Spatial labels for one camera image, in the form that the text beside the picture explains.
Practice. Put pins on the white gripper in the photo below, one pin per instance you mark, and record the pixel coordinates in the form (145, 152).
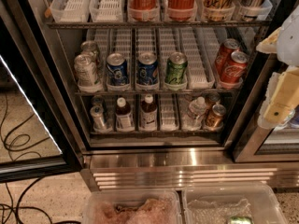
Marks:
(290, 46)

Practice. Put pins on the green soda can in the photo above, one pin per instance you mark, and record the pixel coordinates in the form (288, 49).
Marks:
(175, 68)

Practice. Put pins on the red cola can front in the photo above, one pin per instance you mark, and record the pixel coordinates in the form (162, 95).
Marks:
(234, 67)

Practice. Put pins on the red cola can rear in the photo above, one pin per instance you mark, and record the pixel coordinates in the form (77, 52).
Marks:
(228, 46)

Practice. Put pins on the bronze can rear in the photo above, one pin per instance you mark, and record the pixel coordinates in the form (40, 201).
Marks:
(212, 99)

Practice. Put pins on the stainless steel fridge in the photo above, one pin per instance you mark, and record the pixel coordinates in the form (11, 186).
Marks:
(49, 34)

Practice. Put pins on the blue can right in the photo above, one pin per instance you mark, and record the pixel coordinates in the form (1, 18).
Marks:
(147, 69)

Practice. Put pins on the blue can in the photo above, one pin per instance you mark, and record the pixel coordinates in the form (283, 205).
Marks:
(117, 69)
(147, 69)

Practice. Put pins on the green can in bin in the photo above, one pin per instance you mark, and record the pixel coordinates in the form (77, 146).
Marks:
(239, 220)

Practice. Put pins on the blue can left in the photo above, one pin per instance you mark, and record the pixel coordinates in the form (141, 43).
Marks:
(117, 69)

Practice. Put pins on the slim silver can rear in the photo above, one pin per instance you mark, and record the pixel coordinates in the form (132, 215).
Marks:
(99, 100)

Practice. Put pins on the slim silver can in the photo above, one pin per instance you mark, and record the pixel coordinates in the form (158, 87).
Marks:
(99, 100)
(99, 120)

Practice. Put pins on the slim silver can front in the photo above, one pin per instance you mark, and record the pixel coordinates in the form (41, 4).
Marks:
(99, 120)

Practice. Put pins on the white can rear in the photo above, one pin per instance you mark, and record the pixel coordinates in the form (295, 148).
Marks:
(90, 47)

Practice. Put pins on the white can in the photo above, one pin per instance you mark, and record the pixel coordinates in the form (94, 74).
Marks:
(86, 70)
(90, 47)

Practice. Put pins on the white can front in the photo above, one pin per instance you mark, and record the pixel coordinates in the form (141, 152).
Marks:
(86, 70)

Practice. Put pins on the open fridge glass door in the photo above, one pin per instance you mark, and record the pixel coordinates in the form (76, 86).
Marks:
(32, 142)

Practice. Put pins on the clear water bottle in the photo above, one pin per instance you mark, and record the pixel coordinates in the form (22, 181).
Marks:
(196, 110)

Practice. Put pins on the brown bottle right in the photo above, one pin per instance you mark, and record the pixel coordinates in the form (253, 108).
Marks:
(148, 115)

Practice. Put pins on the brown bottle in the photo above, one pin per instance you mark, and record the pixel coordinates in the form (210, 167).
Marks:
(124, 116)
(148, 115)

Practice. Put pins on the clear bin with bubble wrap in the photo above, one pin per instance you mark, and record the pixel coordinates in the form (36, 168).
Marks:
(215, 203)

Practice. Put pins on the brown bottle left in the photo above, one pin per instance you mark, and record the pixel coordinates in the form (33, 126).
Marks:
(124, 116)

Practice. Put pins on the clear bin with pink cloth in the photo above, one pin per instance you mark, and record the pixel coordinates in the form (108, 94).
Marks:
(133, 206)

